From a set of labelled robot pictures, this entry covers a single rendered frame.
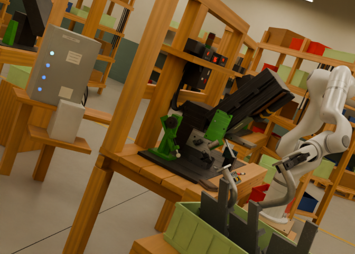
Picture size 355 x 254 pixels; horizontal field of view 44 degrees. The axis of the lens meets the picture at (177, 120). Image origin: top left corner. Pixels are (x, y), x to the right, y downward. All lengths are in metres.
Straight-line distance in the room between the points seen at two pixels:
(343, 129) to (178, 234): 0.77
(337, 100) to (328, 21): 10.11
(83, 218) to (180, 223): 0.93
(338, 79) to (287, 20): 10.11
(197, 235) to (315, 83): 0.90
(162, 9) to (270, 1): 9.89
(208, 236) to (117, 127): 0.97
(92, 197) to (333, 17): 10.09
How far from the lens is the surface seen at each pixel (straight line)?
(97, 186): 2.56
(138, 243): 1.80
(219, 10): 3.06
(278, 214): 2.36
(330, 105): 1.90
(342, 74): 2.01
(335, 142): 1.77
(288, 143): 2.26
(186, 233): 1.83
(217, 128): 2.89
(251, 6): 12.27
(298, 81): 6.09
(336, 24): 12.00
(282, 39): 6.77
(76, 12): 8.18
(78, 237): 2.69
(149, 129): 2.80
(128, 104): 2.44
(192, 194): 2.30
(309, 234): 1.66
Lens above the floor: 1.55
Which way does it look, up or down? 9 degrees down
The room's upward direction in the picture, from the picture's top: 22 degrees clockwise
